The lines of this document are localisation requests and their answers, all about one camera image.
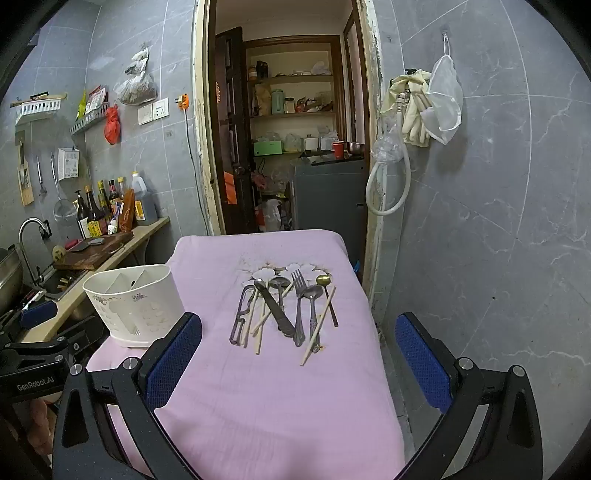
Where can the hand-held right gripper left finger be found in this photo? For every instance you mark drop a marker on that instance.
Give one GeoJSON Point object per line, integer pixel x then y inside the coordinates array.
{"type": "Point", "coordinates": [175, 364]}

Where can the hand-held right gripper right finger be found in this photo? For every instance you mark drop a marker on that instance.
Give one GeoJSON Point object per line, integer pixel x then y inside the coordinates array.
{"type": "Point", "coordinates": [422, 364]}

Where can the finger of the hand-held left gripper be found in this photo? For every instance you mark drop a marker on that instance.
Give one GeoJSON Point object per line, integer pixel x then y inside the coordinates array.
{"type": "Point", "coordinates": [39, 314]}

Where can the white plastic utensil holder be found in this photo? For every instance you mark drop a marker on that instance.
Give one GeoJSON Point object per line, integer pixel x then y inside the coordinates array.
{"type": "Point", "coordinates": [138, 318]}

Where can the metal vegetable peeler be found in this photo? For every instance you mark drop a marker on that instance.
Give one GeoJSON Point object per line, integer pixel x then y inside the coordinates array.
{"type": "Point", "coordinates": [236, 330]}

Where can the wooden chopstick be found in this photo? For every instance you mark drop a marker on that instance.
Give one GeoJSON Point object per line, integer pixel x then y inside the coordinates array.
{"type": "Point", "coordinates": [318, 325]}
{"type": "Point", "coordinates": [288, 290]}
{"type": "Point", "coordinates": [249, 325]}
{"type": "Point", "coordinates": [259, 332]}

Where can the steel table knife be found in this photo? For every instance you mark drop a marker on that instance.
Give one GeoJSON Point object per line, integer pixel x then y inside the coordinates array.
{"type": "Point", "coordinates": [276, 311]}

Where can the large steel spoon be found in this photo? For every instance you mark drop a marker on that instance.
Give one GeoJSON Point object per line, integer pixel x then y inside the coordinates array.
{"type": "Point", "coordinates": [313, 293]}

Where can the steel fork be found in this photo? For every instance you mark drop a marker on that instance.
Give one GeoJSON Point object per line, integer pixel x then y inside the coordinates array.
{"type": "Point", "coordinates": [299, 304]}

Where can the person's left hand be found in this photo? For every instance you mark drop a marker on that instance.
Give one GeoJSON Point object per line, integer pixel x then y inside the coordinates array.
{"type": "Point", "coordinates": [41, 427]}

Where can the kitchen sink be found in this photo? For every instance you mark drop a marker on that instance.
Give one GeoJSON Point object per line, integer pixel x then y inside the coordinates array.
{"type": "Point", "coordinates": [51, 282]}

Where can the metal cooking pot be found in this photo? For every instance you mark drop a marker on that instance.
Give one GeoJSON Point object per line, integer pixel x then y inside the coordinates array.
{"type": "Point", "coordinates": [9, 277]}

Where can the small yellow round object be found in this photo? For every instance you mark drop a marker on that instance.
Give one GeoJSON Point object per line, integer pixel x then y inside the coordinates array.
{"type": "Point", "coordinates": [58, 254]}

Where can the metal kitchen faucet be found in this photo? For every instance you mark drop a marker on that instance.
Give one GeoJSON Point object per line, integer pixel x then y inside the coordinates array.
{"type": "Point", "coordinates": [24, 240]}

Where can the wooden cutting board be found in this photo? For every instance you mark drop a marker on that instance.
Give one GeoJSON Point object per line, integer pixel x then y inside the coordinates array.
{"type": "Point", "coordinates": [92, 256]}

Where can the pink floral tablecloth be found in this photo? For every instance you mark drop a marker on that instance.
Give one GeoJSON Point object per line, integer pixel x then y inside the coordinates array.
{"type": "Point", "coordinates": [277, 406]}

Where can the row of sauce bottles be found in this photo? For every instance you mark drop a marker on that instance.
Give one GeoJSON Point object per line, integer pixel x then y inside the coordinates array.
{"type": "Point", "coordinates": [94, 217]}

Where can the hanging wooden board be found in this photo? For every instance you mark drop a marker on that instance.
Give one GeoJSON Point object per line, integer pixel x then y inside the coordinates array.
{"type": "Point", "coordinates": [25, 189]}

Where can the orange-brown bottle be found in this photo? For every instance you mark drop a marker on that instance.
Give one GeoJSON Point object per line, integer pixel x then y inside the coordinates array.
{"type": "Point", "coordinates": [127, 212]}

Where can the hanging metal ladle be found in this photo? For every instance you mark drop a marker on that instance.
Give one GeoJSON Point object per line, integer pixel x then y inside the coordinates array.
{"type": "Point", "coordinates": [41, 177]}

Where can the wooden kitchen counter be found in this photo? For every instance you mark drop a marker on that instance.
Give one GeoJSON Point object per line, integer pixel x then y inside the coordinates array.
{"type": "Point", "coordinates": [147, 230]}

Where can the large oil jug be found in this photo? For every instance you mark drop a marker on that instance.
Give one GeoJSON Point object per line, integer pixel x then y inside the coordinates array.
{"type": "Point", "coordinates": [145, 207]}

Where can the white plastic container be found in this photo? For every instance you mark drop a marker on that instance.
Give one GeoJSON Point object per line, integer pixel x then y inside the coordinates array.
{"type": "Point", "coordinates": [271, 214]}

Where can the grey cabinet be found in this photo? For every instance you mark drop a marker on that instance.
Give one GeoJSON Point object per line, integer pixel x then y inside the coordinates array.
{"type": "Point", "coordinates": [328, 194]}

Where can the red plastic bag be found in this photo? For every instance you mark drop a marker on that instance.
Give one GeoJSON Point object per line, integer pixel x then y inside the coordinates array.
{"type": "Point", "coordinates": [112, 129]}

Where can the yellow seasoning packet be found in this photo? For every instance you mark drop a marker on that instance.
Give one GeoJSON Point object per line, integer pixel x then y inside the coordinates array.
{"type": "Point", "coordinates": [81, 104]}

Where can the clear plastic bag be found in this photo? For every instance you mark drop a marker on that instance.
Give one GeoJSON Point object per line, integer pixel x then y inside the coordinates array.
{"type": "Point", "coordinates": [385, 147]}

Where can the red seasoning packet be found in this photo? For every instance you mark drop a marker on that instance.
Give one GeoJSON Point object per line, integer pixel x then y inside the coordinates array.
{"type": "Point", "coordinates": [98, 98]}

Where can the metal bowl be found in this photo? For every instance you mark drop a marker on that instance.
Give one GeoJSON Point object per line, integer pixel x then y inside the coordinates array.
{"type": "Point", "coordinates": [355, 147]}

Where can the red cup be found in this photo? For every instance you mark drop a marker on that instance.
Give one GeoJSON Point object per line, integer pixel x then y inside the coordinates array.
{"type": "Point", "coordinates": [339, 150]}

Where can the dark wooden door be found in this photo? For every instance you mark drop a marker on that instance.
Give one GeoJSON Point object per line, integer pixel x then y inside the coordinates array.
{"type": "Point", "coordinates": [231, 138]}

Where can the green box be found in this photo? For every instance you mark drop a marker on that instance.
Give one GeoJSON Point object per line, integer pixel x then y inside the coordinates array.
{"type": "Point", "coordinates": [268, 147]}

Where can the bag of dried goods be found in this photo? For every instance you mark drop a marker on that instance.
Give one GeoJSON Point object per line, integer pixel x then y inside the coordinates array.
{"type": "Point", "coordinates": [136, 90]}

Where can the orange plug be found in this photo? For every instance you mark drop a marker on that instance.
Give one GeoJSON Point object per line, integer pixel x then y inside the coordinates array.
{"type": "Point", "coordinates": [183, 102]}

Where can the small white plastic bag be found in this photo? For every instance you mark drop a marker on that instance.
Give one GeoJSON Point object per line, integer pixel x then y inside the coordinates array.
{"type": "Point", "coordinates": [138, 60]}

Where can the white mesh bag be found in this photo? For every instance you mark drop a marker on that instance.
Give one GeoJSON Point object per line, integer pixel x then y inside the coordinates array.
{"type": "Point", "coordinates": [445, 92]}

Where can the wooden shelf unit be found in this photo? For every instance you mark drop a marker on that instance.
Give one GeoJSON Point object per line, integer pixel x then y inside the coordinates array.
{"type": "Point", "coordinates": [295, 115]}

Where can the green thermos jug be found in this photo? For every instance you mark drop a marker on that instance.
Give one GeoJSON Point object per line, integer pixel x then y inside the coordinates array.
{"type": "Point", "coordinates": [277, 101]}

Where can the white wall box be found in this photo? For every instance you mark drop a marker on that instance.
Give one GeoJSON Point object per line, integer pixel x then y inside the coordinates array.
{"type": "Point", "coordinates": [69, 162]}

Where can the white wall rack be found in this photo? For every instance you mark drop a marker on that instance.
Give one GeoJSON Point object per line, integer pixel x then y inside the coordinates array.
{"type": "Point", "coordinates": [39, 107]}

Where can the worn cream door frame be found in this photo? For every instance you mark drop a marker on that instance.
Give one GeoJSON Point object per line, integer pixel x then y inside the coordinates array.
{"type": "Point", "coordinates": [199, 138]}

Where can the white wall socket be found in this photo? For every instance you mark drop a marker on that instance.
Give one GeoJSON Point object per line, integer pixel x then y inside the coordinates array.
{"type": "Point", "coordinates": [152, 112]}

